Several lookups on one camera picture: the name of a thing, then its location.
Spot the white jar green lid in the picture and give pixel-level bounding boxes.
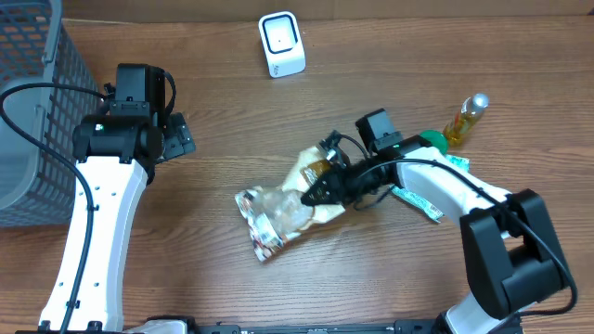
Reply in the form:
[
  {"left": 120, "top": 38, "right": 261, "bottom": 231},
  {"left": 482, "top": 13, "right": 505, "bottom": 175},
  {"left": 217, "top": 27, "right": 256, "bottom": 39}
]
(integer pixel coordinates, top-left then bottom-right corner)
[{"left": 420, "top": 130, "right": 449, "bottom": 155}]

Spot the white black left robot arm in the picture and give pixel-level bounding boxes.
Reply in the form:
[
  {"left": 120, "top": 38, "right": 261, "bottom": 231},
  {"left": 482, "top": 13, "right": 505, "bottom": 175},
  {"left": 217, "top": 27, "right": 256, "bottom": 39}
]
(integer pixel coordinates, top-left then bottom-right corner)
[{"left": 16, "top": 63, "right": 196, "bottom": 333}]

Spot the green white tissue pack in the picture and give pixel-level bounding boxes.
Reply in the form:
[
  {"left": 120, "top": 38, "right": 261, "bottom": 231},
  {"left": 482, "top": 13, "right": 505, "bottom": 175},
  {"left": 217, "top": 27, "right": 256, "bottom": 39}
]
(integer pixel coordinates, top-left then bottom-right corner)
[{"left": 445, "top": 155, "right": 470, "bottom": 172}]

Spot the teal snack pack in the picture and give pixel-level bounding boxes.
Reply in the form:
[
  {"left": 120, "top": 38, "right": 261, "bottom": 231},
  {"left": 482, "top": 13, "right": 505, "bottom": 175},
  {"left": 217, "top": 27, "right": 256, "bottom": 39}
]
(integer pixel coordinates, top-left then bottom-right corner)
[{"left": 392, "top": 186, "right": 444, "bottom": 223}]

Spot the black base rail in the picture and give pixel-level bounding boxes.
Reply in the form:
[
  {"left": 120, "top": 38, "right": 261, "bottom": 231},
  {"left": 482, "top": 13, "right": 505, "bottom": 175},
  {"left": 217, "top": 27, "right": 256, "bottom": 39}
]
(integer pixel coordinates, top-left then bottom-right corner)
[{"left": 148, "top": 315, "right": 525, "bottom": 334}]

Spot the grey plastic mesh basket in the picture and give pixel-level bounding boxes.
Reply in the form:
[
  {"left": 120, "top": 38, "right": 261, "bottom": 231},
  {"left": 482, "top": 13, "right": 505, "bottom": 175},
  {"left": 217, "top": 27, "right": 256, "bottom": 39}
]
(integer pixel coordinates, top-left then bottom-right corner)
[{"left": 1, "top": 0, "right": 99, "bottom": 227}]

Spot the beige brown snack pouch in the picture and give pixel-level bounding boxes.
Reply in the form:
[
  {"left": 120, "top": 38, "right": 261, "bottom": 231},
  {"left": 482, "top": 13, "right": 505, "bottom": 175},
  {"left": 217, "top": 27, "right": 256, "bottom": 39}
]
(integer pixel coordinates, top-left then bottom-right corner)
[{"left": 235, "top": 147, "right": 345, "bottom": 262}]

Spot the white barcode scanner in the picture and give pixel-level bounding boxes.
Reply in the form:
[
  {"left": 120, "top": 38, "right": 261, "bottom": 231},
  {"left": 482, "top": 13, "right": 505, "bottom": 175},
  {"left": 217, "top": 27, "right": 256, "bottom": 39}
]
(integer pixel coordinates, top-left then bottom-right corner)
[{"left": 258, "top": 11, "right": 305, "bottom": 78}]

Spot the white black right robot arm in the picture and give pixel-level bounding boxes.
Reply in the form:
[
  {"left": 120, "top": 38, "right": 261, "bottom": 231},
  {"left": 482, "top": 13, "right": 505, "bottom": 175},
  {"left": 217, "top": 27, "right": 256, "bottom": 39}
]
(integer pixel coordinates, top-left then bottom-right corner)
[{"left": 302, "top": 109, "right": 578, "bottom": 333}]

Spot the yellow liquid bottle grey cap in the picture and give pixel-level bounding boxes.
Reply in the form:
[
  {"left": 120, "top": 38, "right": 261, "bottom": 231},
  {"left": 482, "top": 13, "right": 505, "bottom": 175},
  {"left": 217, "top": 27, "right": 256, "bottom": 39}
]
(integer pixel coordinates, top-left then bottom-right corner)
[{"left": 443, "top": 93, "right": 490, "bottom": 146}]

